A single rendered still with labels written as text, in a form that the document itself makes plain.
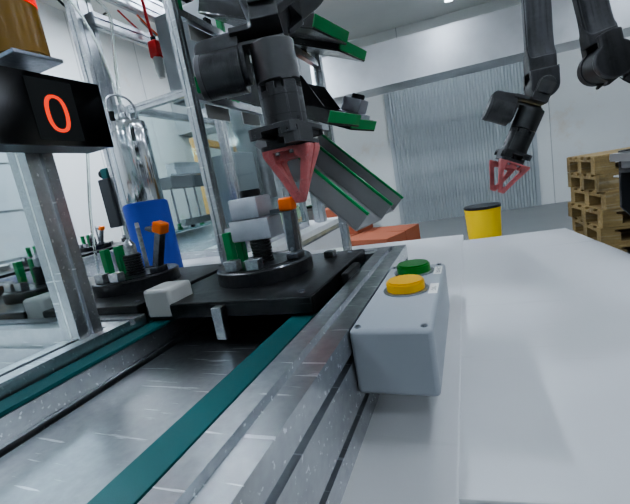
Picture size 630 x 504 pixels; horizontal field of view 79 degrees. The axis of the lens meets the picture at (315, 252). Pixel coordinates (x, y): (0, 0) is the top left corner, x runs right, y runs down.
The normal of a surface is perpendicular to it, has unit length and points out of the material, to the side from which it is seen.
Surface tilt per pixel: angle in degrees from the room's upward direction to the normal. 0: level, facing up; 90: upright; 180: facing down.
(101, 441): 0
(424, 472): 0
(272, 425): 0
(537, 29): 90
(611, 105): 90
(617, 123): 90
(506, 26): 90
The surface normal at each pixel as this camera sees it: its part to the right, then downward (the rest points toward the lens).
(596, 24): -0.35, 0.05
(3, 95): 0.92, -0.10
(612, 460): -0.18, -0.97
